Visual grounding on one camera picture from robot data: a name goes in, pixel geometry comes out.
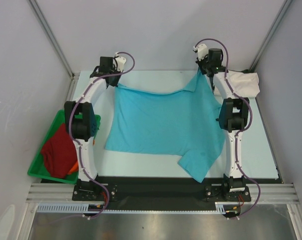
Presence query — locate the light blue t-shirt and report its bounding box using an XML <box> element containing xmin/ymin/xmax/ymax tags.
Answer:
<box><xmin>105</xmin><ymin>72</ymin><xmax>225</xmax><ymax>182</ymax></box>

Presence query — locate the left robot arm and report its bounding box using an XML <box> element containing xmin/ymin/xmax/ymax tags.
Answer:
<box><xmin>64</xmin><ymin>54</ymin><xmax>126</xmax><ymax>201</ymax></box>

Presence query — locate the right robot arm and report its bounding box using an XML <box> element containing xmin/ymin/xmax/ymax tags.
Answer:
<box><xmin>194</xmin><ymin>44</ymin><xmax>251</xmax><ymax>203</ymax></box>

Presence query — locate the dark green folded t-shirt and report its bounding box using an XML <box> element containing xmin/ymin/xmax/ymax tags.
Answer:
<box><xmin>209</xmin><ymin>69</ymin><xmax>250</xmax><ymax>95</ymax></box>

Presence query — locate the white folded t-shirt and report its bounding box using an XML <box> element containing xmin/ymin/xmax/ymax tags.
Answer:
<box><xmin>213</xmin><ymin>71</ymin><xmax>260</xmax><ymax>99</ymax></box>

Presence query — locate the dark red t-shirt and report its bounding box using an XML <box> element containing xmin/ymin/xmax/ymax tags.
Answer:
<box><xmin>40</xmin><ymin>123</ymin><xmax>73</xmax><ymax>179</ymax></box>

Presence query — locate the orange t-shirt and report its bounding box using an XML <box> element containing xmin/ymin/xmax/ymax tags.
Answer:
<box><xmin>67</xmin><ymin>139</ymin><xmax>96</xmax><ymax>176</ymax></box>

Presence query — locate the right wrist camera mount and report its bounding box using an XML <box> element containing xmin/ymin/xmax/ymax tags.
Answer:
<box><xmin>193</xmin><ymin>43</ymin><xmax>208</xmax><ymax>61</ymax></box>

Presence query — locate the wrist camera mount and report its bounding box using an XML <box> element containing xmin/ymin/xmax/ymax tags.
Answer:
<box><xmin>193</xmin><ymin>43</ymin><xmax>208</xmax><ymax>61</ymax></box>
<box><xmin>113</xmin><ymin>52</ymin><xmax>127</xmax><ymax>72</ymax></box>

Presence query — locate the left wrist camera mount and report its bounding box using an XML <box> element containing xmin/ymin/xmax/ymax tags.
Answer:
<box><xmin>113</xmin><ymin>52</ymin><xmax>127</xmax><ymax>72</ymax></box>

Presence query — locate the right aluminium frame post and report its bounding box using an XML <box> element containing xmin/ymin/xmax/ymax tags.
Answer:
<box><xmin>248</xmin><ymin>0</ymin><xmax>295</xmax><ymax>73</ymax></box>

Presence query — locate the aluminium frame post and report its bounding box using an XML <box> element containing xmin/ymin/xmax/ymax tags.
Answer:
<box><xmin>248</xmin><ymin>0</ymin><xmax>295</xmax><ymax>73</ymax></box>
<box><xmin>27</xmin><ymin>0</ymin><xmax>74</xmax><ymax>79</ymax></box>

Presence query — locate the left aluminium frame post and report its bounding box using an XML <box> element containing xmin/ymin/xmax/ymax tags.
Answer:
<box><xmin>27</xmin><ymin>0</ymin><xmax>74</xmax><ymax>79</ymax></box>

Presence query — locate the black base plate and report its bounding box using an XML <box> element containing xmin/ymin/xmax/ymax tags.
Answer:
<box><xmin>72</xmin><ymin>176</ymin><xmax>251</xmax><ymax>212</ymax></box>

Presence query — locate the aluminium frame rail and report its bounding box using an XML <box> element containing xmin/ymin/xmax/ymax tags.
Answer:
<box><xmin>26</xmin><ymin>183</ymin><xmax>299</xmax><ymax>204</ymax></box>

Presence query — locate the white cable duct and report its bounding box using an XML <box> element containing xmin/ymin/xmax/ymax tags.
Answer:
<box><xmin>37</xmin><ymin>203</ymin><xmax>235</xmax><ymax>215</ymax></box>

